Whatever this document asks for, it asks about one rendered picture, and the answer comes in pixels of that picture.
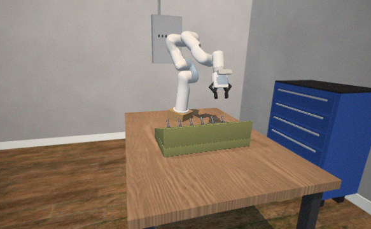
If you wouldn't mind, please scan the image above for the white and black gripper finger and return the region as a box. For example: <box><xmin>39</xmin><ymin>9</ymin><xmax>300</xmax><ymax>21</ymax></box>
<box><xmin>223</xmin><ymin>84</ymin><xmax>232</xmax><ymax>99</ymax></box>
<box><xmin>209</xmin><ymin>82</ymin><xmax>218</xmax><ymax>99</ymax></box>

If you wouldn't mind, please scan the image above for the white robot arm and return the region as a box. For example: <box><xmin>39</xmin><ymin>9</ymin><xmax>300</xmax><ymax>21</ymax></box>
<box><xmin>166</xmin><ymin>31</ymin><xmax>232</xmax><ymax>113</ymax></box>

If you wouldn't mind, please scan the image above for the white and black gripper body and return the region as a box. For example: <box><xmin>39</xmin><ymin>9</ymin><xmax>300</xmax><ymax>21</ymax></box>
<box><xmin>212</xmin><ymin>72</ymin><xmax>228</xmax><ymax>89</ymax></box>

